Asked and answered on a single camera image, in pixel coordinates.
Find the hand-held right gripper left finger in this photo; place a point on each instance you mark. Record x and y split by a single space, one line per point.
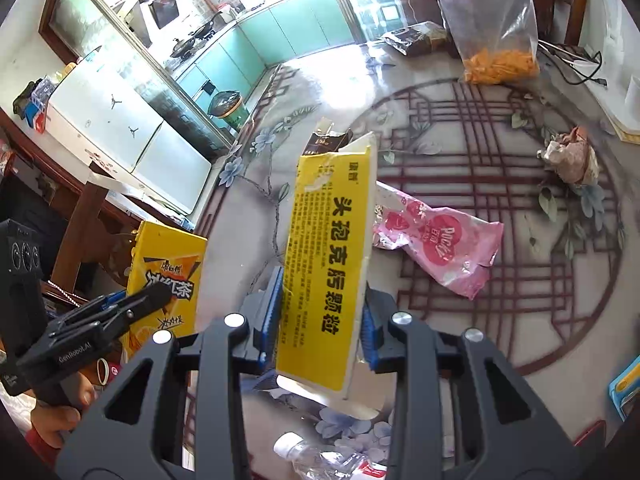
274 305

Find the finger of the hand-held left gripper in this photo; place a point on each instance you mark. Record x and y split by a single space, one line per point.
150 300
107 301

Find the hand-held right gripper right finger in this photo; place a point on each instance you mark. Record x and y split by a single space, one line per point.
369 332

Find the yellow tea carton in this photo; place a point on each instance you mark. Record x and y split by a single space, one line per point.
170 255

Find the yellow medicine box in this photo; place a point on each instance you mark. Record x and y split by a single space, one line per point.
320 270

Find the person's left hand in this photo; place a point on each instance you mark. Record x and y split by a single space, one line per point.
55 420

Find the pink snack wrapper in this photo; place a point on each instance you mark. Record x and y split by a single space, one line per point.
440 245

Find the floral tablecloth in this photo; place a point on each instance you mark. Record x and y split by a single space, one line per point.
500 320

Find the clear plastic bottle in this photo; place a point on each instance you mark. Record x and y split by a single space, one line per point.
325 462

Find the torn dark brown packet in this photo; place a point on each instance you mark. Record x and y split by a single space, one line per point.
322 142

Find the white refrigerator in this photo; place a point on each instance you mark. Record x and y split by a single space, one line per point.
125 125

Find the green bucket with black liner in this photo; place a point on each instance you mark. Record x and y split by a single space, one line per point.
231 112

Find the red flat object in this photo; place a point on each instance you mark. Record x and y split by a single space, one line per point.
592 434

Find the black wok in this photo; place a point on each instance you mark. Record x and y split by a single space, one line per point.
184 49

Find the blue packet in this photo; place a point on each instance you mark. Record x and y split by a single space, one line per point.
625 390

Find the crumpled beige paper wrapper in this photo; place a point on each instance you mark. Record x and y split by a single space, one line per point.
570 157

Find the teal kitchen cabinets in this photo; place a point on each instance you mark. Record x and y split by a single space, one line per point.
280 35

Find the white kitchen appliance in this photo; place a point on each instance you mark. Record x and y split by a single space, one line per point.
162 10

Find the dark brown snack wrapper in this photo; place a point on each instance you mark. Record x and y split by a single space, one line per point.
415 40

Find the plastic bag of orange snacks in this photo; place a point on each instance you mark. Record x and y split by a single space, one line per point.
492 55

